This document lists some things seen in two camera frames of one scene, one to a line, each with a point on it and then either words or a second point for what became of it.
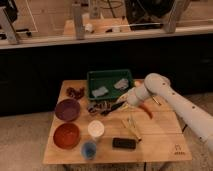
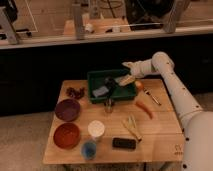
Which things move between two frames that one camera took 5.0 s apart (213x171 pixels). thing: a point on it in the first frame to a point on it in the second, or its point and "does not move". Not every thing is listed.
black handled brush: [105, 107] to [110, 83]
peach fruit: [138, 82] does not move
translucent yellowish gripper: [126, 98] to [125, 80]
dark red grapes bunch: [75, 92] does not move
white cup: [96, 128] does not move
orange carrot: [144, 108] does not move
